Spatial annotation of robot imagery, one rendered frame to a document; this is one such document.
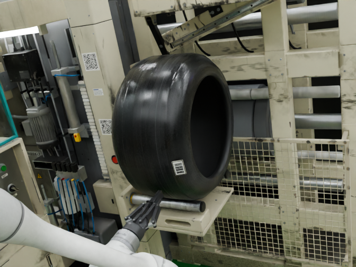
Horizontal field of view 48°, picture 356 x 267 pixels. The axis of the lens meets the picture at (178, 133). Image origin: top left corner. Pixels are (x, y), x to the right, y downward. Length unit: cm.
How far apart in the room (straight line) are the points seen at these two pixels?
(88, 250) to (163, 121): 54
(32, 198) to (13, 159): 20
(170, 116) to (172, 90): 9
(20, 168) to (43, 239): 87
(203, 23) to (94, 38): 50
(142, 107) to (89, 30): 42
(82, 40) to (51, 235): 92
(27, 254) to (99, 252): 84
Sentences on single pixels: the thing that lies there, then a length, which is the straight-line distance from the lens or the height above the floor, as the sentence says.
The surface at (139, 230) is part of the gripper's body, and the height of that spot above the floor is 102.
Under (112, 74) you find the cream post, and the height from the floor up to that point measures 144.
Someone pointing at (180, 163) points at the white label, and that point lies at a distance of 142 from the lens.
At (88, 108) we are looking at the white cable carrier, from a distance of 183.
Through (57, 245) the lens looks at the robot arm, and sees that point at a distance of 105.
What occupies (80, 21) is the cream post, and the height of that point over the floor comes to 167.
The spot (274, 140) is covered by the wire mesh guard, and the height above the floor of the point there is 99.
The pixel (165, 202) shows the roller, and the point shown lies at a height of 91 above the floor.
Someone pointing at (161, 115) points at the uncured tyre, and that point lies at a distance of 140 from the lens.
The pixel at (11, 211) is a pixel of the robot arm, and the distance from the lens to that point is 91.
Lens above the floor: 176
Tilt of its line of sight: 21 degrees down
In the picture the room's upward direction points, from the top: 11 degrees counter-clockwise
